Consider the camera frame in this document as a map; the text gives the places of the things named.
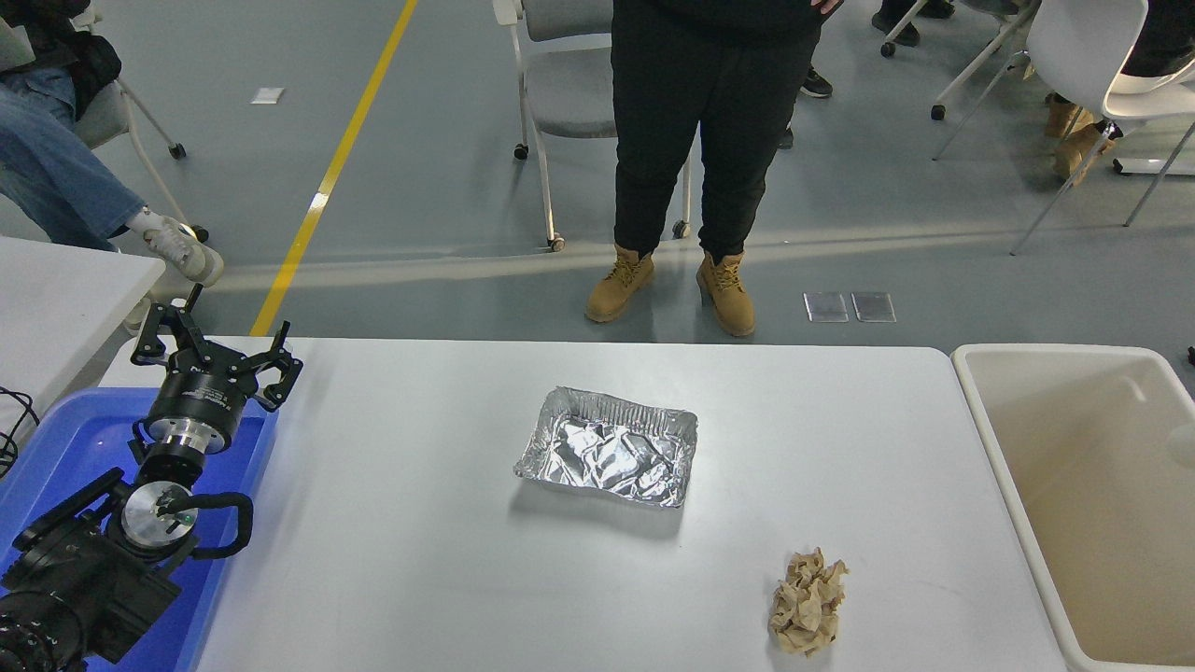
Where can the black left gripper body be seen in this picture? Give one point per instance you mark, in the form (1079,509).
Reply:
(201,397)

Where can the silver foil tray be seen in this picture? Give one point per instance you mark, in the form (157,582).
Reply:
(607,453)

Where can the grey tablet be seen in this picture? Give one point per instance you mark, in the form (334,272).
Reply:
(14,47)

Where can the tan paper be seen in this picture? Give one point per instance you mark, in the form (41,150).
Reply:
(808,602)

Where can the white paper cup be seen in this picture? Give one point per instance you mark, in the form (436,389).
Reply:
(1184,446)

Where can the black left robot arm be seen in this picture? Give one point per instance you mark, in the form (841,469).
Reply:
(84,579)

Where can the standing person's left hand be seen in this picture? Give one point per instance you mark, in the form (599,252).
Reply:
(826,6)

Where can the blue plastic tray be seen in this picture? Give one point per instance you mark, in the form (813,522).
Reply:
(84,439)

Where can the white side table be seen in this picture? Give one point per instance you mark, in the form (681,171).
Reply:
(56,299)

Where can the seated person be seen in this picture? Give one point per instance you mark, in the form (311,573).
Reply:
(56,168)
(1078,140)

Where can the grey wheeled chair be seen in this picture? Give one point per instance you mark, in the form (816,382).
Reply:
(98,117)

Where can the white floor label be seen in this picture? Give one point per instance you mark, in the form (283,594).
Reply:
(267,95)

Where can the grey padded white-framed chair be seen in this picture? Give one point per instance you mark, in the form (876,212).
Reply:
(565,103)

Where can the standing person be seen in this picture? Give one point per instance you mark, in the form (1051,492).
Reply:
(663,112)

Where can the silver floor plate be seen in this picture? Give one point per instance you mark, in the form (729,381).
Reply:
(826,307)
(874,307)

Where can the white-legged castor chair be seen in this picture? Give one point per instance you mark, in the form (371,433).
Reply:
(937,112)

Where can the large pale plastic bin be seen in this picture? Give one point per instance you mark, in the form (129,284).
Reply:
(1083,485)

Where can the white shell chair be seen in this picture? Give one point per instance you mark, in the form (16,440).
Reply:
(1083,47)

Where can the white furniture foot bar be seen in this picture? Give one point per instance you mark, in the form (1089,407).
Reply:
(1148,165)

